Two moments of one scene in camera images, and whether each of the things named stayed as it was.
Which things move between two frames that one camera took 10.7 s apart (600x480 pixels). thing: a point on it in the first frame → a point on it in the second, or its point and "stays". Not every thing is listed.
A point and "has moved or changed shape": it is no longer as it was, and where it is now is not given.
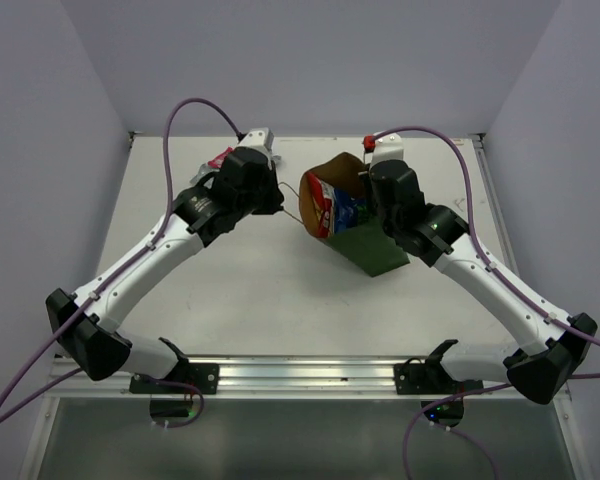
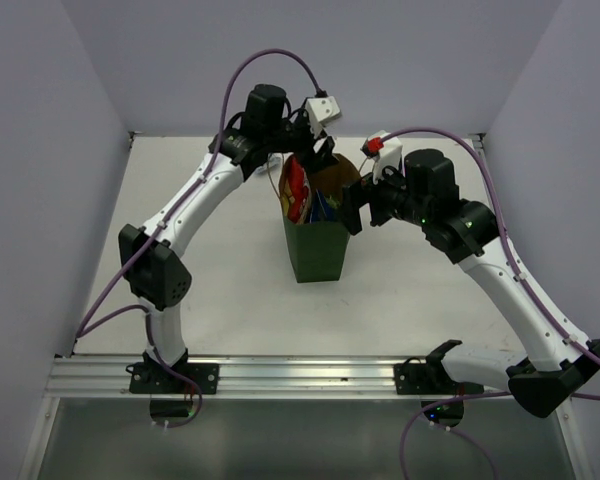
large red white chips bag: x=324 y=202 → x=294 y=190
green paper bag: x=368 y=244 → x=318 y=250
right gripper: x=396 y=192 stays
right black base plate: x=428 y=378 stays
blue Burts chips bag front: x=351 y=218 has moved or changed shape
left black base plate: x=205 y=376 stays
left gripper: x=272 y=204 → x=323 y=156
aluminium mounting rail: x=281 y=378 stays
